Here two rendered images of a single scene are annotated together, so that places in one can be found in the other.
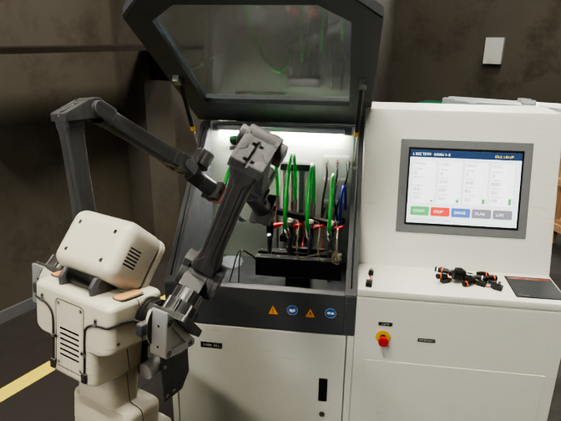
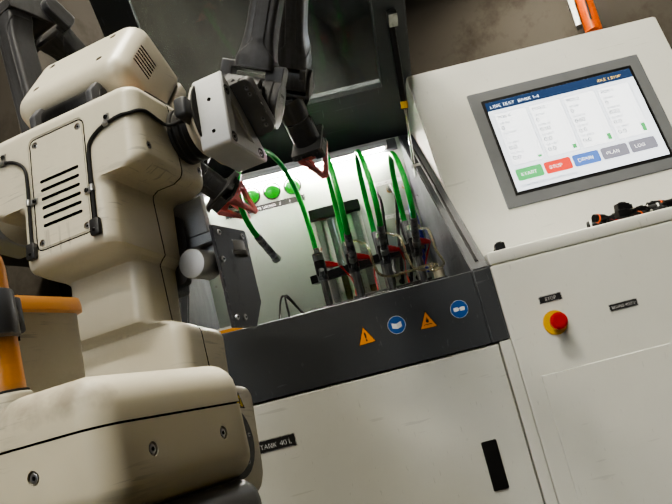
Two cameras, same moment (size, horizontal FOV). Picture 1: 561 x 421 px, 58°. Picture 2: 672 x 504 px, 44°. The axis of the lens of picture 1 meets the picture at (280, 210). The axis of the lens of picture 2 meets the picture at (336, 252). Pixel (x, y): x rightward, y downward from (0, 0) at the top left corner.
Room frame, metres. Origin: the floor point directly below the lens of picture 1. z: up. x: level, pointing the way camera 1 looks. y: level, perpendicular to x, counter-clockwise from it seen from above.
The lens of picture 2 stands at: (-0.11, 0.34, 0.73)
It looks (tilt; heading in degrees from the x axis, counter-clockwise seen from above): 11 degrees up; 350
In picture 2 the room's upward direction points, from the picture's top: 14 degrees counter-clockwise
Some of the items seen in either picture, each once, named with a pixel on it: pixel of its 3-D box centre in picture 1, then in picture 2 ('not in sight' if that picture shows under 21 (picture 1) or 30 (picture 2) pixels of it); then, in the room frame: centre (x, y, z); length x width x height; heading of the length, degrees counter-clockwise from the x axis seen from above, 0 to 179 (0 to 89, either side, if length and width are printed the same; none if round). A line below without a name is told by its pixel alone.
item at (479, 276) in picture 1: (467, 276); (636, 210); (1.64, -0.67, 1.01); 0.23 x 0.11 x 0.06; 82
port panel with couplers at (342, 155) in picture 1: (335, 184); (396, 220); (2.12, -0.23, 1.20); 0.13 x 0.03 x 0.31; 82
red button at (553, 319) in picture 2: (382, 339); (557, 321); (1.55, -0.36, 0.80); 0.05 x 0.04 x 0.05; 82
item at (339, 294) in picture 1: (259, 306); (340, 343); (1.65, 0.07, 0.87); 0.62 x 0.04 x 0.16; 82
